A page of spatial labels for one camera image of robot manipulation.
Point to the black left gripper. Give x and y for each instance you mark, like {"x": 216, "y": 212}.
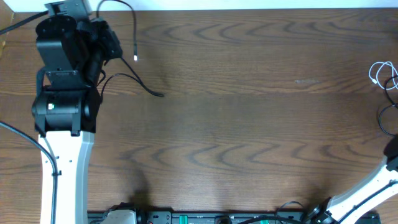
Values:
{"x": 117, "y": 48}

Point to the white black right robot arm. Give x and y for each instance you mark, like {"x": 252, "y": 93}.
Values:
{"x": 374, "y": 189}

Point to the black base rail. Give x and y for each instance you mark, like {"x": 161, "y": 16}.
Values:
{"x": 130, "y": 213}

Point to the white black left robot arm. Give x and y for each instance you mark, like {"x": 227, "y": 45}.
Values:
{"x": 74, "y": 47}

